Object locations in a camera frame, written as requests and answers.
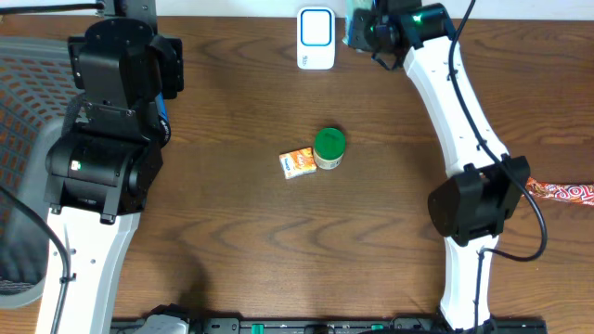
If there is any light blue tissue pack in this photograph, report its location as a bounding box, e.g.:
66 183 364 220
342 0 374 52

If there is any green lid jar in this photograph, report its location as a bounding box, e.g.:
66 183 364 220
313 127 346 170

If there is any small orange snack box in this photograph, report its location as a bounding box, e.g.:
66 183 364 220
279 148 317 179

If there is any red chocolate bar wrapper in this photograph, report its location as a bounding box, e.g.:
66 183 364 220
526 177 594 206

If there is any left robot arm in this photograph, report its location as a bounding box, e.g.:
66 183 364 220
36 1 184 333

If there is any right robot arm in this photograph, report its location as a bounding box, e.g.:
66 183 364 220
343 1 530 333

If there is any grey plastic shopping basket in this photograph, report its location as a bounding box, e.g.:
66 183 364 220
1 36 80 309

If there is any black right camera cable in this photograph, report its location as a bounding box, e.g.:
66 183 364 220
447 0 549 334

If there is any black camera cable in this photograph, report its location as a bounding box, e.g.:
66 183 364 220
447 0 549 334
0 2 106 334

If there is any black left camera cable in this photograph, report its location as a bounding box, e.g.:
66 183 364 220
0 2 106 334

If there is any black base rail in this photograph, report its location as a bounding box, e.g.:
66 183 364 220
110 303 549 334

